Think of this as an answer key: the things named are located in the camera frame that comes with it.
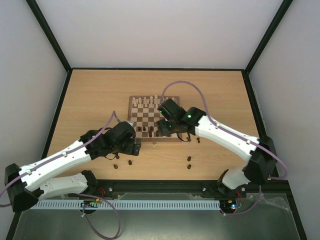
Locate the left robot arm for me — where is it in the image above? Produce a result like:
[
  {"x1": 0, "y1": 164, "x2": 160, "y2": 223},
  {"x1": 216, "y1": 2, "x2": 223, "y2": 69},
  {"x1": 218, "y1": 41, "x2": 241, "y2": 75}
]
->
[{"x1": 4, "y1": 121, "x2": 141, "y2": 213}]

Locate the white king piece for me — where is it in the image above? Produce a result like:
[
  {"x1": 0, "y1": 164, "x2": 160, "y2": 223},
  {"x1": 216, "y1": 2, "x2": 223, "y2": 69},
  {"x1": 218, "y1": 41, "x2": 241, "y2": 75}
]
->
[{"x1": 154, "y1": 95, "x2": 159, "y2": 104}]

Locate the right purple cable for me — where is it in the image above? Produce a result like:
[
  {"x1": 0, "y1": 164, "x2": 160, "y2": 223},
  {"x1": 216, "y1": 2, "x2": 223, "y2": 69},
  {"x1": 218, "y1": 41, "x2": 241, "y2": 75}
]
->
[{"x1": 161, "y1": 80, "x2": 289, "y2": 217}]

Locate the grey slotted cable duct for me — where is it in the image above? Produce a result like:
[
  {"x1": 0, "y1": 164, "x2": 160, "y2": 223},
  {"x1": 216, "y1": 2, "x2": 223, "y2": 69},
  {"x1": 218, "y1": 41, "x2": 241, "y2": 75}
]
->
[{"x1": 32, "y1": 199, "x2": 221, "y2": 211}]

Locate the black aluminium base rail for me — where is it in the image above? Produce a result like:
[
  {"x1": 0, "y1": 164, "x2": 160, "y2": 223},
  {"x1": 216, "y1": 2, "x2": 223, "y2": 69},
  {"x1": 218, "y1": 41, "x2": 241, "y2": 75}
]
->
[{"x1": 89, "y1": 179, "x2": 246, "y2": 199}]

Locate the wooden chess board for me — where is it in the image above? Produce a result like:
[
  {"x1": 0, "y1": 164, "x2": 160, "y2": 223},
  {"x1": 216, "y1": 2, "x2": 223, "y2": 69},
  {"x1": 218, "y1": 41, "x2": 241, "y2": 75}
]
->
[{"x1": 128, "y1": 95, "x2": 182, "y2": 144}]

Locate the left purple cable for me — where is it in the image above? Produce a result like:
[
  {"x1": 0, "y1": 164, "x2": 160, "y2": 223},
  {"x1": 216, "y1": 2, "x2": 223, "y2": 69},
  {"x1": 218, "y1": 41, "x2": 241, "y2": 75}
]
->
[{"x1": 0, "y1": 111, "x2": 121, "y2": 238}]

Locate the purple cable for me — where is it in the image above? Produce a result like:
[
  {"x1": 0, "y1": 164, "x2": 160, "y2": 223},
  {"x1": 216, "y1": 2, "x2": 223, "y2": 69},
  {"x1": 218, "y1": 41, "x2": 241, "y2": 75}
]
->
[
  {"x1": 161, "y1": 80, "x2": 289, "y2": 217},
  {"x1": 0, "y1": 111, "x2": 121, "y2": 238}
]

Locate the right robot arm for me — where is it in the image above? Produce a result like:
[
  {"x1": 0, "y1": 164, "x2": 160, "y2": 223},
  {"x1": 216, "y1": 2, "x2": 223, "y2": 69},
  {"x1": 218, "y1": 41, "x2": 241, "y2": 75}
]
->
[{"x1": 156, "y1": 98, "x2": 276, "y2": 196}]

